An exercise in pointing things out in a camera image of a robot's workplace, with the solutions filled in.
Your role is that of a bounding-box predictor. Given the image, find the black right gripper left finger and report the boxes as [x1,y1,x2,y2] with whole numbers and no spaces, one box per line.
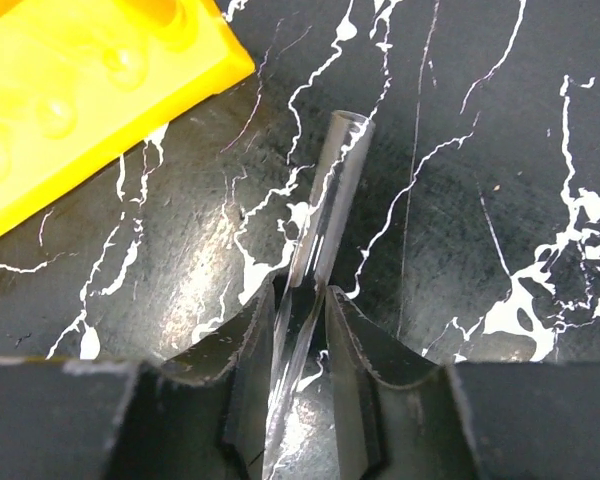
[0,283,275,479]

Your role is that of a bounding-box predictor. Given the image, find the clear glass test tube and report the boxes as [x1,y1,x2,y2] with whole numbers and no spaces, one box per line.
[263,110,375,479]

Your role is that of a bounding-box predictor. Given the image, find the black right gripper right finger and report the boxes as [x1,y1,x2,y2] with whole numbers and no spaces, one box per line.
[325,286,600,479]

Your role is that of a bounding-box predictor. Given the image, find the yellow test tube rack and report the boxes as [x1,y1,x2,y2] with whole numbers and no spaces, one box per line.
[0,1,255,236]

